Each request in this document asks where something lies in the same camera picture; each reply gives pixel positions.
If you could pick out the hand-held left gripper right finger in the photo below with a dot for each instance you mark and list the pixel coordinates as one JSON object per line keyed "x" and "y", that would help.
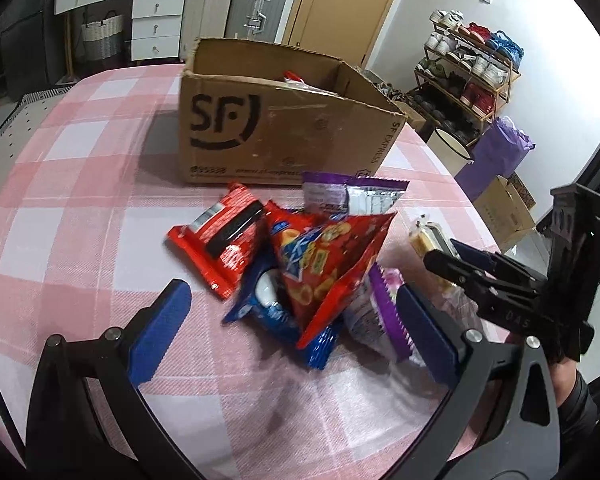
{"x": 427, "y": 335}

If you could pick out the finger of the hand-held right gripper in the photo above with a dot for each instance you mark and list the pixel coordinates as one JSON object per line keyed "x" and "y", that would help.
{"x": 500, "y": 262}
{"x": 480, "y": 285}

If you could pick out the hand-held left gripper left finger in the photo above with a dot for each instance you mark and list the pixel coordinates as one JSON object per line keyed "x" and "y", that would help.
{"x": 160, "y": 330}

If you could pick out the purple candy bag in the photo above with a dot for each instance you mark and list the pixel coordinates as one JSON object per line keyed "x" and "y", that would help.
{"x": 375, "y": 315}

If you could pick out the yellow cake packet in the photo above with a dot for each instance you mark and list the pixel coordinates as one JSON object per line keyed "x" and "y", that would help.
{"x": 425, "y": 242}

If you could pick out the red black striped snack packet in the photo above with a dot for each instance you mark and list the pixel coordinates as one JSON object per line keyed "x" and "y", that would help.
{"x": 220, "y": 240}

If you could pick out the blue cookie packet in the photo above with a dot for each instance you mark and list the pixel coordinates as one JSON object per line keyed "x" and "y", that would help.
{"x": 275, "y": 310}

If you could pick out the red triangular chips bag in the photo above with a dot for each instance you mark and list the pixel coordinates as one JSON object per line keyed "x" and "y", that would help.
{"x": 320, "y": 265}

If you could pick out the brown cardboard box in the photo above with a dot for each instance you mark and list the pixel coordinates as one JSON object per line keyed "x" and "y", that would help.
{"x": 290, "y": 135}

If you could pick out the person's right forearm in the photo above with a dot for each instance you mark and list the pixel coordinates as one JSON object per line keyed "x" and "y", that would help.
{"x": 567, "y": 380}

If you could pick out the printed brown carton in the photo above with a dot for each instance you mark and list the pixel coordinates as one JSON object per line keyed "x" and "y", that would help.
{"x": 505, "y": 215}

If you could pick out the cream trash bin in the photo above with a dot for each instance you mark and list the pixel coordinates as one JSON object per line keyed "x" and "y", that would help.
{"x": 445, "y": 152}

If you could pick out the pink checked tablecloth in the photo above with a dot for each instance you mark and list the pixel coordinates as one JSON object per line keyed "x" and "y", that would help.
{"x": 105, "y": 210}

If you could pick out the wooden shoe rack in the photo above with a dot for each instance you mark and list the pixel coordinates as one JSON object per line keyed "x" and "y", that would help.
{"x": 510, "y": 82}
{"x": 475, "y": 97}

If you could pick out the small brown box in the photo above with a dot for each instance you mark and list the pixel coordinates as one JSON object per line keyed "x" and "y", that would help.
{"x": 410, "y": 115}

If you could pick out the pile of scattered shoes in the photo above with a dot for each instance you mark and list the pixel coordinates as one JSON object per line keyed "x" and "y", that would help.
{"x": 385, "y": 90}

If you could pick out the white dotted rug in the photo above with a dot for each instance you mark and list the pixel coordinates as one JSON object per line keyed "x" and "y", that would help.
{"x": 15, "y": 120}

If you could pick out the white grey laundry basket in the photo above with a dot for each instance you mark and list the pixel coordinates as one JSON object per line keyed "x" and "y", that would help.
{"x": 102, "y": 37}

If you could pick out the wooden door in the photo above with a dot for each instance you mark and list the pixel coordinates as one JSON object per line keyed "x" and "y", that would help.
{"x": 340, "y": 10}

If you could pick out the white drawer desk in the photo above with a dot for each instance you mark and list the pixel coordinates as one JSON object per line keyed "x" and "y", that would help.
{"x": 155, "y": 30}

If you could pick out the beige suitcase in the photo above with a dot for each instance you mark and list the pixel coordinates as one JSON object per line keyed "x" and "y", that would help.
{"x": 207, "y": 5}

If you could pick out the silver suitcase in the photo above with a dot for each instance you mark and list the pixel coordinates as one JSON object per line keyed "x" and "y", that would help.
{"x": 257, "y": 5}

